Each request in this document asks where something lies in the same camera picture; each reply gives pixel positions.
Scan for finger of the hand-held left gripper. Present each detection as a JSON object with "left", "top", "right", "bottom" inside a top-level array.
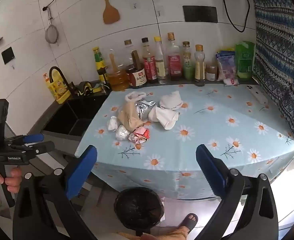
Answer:
[
  {"left": 10, "top": 134, "right": 45, "bottom": 146},
  {"left": 11, "top": 141, "right": 55, "bottom": 158}
]

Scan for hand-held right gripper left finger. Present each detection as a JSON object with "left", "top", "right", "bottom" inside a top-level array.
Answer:
[{"left": 12, "top": 144, "right": 99, "bottom": 240}]

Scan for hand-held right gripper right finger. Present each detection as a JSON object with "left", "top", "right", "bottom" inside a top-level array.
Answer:
[{"left": 195, "top": 144, "right": 286, "bottom": 240}]

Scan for small clear plastic wraps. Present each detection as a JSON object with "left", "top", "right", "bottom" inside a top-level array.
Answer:
[{"left": 115, "top": 125, "right": 130, "bottom": 142}]

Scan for white tissue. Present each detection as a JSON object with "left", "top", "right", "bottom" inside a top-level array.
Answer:
[
  {"left": 159, "top": 90, "right": 183, "bottom": 112},
  {"left": 148, "top": 106, "right": 179, "bottom": 130}
]

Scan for red white wrapper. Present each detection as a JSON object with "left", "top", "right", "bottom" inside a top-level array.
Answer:
[{"left": 129, "top": 127, "right": 150, "bottom": 144}]

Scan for black round waste bin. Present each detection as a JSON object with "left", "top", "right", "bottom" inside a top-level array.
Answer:
[{"left": 114, "top": 187, "right": 165, "bottom": 237}]

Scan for brown paper bag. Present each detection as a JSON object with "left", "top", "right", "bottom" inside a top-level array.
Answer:
[{"left": 117, "top": 101, "right": 146, "bottom": 132}]

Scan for silver foil bag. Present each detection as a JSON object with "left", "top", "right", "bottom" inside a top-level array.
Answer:
[{"left": 134, "top": 99, "right": 156, "bottom": 122}]

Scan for white plastic bag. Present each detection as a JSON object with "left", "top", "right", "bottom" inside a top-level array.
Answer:
[{"left": 124, "top": 91, "right": 147, "bottom": 103}]

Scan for blue daisy print tablecloth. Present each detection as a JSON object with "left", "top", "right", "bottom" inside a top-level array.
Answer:
[{"left": 74, "top": 81, "right": 294, "bottom": 200}]

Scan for black sink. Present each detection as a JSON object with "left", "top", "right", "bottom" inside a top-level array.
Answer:
[{"left": 42, "top": 94, "right": 112, "bottom": 137}]

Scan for yellow dish soap bottle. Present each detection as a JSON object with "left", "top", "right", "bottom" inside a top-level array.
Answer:
[{"left": 42, "top": 73, "right": 72, "bottom": 105}]

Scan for black sandal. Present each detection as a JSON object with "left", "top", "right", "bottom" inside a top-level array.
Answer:
[{"left": 178, "top": 213, "right": 198, "bottom": 234}]

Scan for black faucet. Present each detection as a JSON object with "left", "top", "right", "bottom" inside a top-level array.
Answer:
[{"left": 49, "top": 66, "right": 75, "bottom": 98}]

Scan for black yellow cloth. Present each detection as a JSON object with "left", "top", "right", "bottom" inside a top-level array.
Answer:
[{"left": 76, "top": 81, "right": 95, "bottom": 97}]

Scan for person's leg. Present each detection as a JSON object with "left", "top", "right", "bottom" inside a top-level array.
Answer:
[{"left": 141, "top": 226, "right": 188, "bottom": 240}]

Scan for white smartphone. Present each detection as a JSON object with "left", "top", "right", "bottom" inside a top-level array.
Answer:
[{"left": 245, "top": 85, "right": 268, "bottom": 105}]

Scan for small glass jar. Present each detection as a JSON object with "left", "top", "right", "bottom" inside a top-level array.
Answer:
[{"left": 205, "top": 64, "right": 218, "bottom": 82}]

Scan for clear cooking oil jug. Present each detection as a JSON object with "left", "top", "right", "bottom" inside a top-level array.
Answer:
[{"left": 107, "top": 49, "right": 130, "bottom": 92}]

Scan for green yellow label bottle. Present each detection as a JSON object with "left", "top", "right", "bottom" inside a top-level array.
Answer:
[{"left": 92, "top": 46, "right": 107, "bottom": 83}]

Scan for brown label yellow cap bottle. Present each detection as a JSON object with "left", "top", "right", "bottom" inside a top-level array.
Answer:
[{"left": 194, "top": 44, "right": 207, "bottom": 87}]

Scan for blue white salt bag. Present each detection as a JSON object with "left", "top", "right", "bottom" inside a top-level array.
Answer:
[{"left": 215, "top": 51, "right": 237, "bottom": 80}]

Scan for metal mesh strainer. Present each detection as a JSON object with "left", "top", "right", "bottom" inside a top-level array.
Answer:
[{"left": 45, "top": 6, "right": 60, "bottom": 44}]

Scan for dark soy sauce jug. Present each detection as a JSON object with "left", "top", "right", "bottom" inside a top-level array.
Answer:
[{"left": 126, "top": 50, "right": 148, "bottom": 88}]

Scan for tall red label bottle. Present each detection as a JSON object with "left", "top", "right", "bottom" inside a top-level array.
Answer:
[{"left": 165, "top": 32, "right": 183, "bottom": 82}]

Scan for clear bottle yellow cap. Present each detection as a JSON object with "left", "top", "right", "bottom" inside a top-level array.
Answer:
[{"left": 154, "top": 36, "right": 168, "bottom": 85}]

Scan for green pouch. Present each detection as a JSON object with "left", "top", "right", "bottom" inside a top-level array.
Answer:
[{"left": 235, "top": 41, "right": 256, "bottom": 82}]

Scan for red label dark sauce bottle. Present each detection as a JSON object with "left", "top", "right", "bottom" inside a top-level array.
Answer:
[{"left": 141, "top": 37, "right": 158, "bottom": 84}]

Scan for clear bottle gold cap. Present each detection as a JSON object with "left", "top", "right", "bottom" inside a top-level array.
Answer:
[{"left": 123, "top": 39, "right": 135, "bottom": 67}]

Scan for blue patterned curtain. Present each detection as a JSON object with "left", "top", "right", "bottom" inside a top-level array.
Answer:
[{"left": 249, "top": 0, "right": 294, "bottom": 142}]

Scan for wooden spatula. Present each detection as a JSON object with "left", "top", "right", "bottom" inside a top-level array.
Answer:
[{"left": 98, "top": 0, "right": 120, "bottom": 25}]

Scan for small black wall socket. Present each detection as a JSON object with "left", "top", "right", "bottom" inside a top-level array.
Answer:
[{"left": 1, "top": 46, "right": 15, "bottom": 65}]

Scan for black wall socket panel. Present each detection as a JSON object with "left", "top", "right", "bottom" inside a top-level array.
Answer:
[{"left": 182, "top": 5, "right": 218, "bottom": 23}]

